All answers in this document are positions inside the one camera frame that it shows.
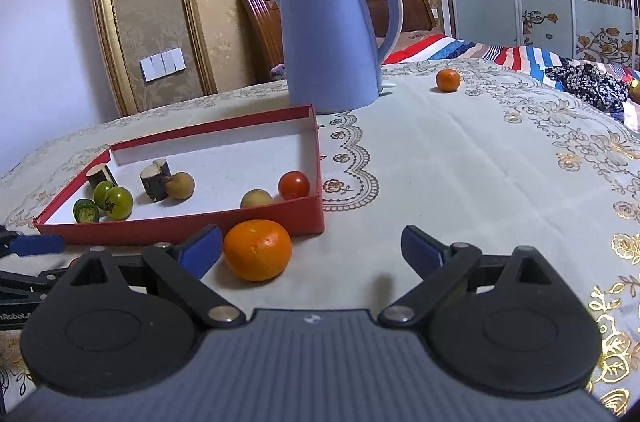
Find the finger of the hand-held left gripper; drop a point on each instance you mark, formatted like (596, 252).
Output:
(37, 244)
(25, 282)

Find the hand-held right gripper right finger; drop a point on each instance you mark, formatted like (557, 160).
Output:
(422, 249)

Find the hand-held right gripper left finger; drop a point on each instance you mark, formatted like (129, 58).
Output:
(202, 249)

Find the red cardboard box tray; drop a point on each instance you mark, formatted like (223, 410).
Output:
(175, 227)

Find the large orange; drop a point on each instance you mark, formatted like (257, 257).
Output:
(257, 249)

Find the yellow-green lemon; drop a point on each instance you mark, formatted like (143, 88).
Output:
(256, 199)

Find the green cherry tomato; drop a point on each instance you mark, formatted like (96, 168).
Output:
(101, 192)
(120, 203)

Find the red cherry tomato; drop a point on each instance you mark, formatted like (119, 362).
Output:
(294, 185)

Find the embroidered cream tablecloth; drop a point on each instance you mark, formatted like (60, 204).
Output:
(475, 182)

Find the small orange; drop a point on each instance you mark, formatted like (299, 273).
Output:
(448, 81)

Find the floral pillow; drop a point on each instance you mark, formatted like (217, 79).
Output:
(278, 71)

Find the striped bed blanket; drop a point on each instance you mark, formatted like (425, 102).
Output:
(515, 56)

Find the wooden bed headboard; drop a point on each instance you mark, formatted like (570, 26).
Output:
(260, 32)

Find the blue electric kettle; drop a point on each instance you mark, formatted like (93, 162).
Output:
(325, 37)

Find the dark floral cloth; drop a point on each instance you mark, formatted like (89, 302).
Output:
(590, 85)

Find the white wall light switch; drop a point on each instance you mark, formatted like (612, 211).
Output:
(162, 64)

